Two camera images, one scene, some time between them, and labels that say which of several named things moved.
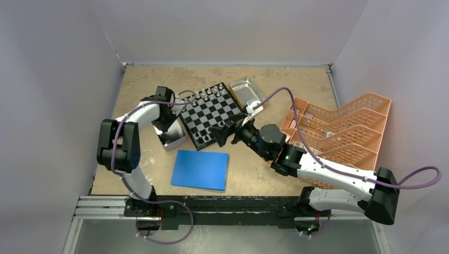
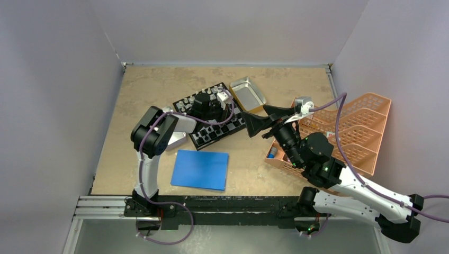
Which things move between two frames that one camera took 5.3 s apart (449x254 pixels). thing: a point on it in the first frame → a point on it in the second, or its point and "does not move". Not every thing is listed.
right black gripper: (221, 134) → (254, 124)
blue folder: (200, 169) does not move
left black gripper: (173, 116) → (221, 107)
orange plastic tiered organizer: (347, 138) does not move
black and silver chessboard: (205, 109) does not move
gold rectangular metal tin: (244, 90) does not move
